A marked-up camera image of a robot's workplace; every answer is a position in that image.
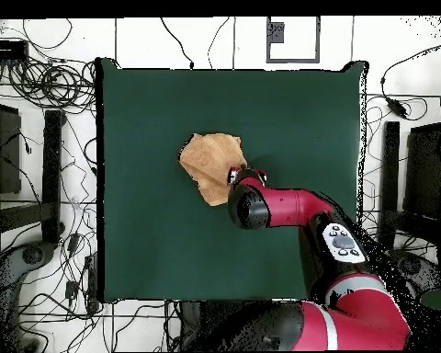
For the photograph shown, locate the black cable with plug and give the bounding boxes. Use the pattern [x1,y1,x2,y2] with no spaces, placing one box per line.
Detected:
[159,16,196,71]

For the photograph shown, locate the black stand bar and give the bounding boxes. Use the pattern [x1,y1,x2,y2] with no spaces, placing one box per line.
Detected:
[377,120,401,251]
[40,108,65,245]

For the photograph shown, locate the dark green tablecloth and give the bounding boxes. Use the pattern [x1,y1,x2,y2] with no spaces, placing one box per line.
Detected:
[95,57,370,304]

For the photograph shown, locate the orange terry towel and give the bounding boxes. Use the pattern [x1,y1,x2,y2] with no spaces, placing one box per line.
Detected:
[177,132,248,207]

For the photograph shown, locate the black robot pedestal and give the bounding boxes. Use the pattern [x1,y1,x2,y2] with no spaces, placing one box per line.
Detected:
[177,300,266,352]

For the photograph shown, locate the black box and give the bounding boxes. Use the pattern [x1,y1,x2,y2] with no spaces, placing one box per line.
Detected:
[0,100,23,196]
[402,121,441,222]

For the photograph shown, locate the grey square frame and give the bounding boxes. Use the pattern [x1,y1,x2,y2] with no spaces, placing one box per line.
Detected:
[266,16,322,64]

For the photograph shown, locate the black cable coil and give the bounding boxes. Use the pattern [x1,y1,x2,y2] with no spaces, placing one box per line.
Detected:
[6,58,96,111]

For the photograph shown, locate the black power strip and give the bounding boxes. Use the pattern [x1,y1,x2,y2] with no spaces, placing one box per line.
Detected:
[84,253,99,313]
[0,39,29,60]

